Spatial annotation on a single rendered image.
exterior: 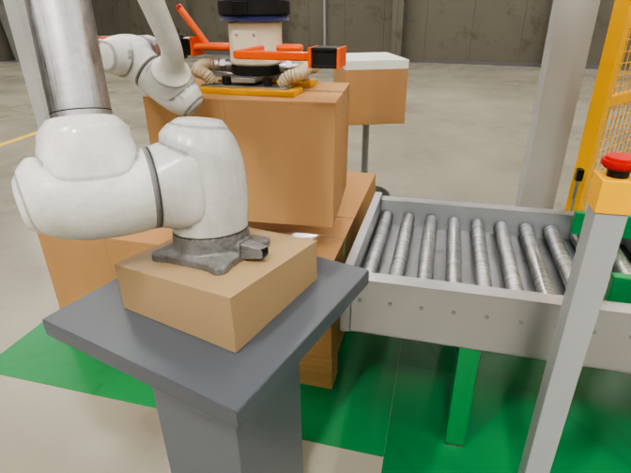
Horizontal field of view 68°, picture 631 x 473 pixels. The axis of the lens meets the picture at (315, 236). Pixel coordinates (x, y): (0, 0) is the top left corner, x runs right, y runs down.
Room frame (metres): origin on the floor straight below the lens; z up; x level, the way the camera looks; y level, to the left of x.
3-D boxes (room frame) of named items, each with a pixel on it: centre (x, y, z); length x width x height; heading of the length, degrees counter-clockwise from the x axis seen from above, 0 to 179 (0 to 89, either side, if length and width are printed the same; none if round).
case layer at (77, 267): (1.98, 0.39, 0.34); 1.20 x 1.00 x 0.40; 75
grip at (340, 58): (1.30, -0.04, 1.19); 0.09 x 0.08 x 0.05; 165
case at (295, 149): (1.62, 0.20, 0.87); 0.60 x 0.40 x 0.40; 80
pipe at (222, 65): (1.63, 0.19, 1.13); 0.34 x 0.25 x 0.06; 75
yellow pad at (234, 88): (1.54, 0.21, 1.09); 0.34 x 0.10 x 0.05; 75
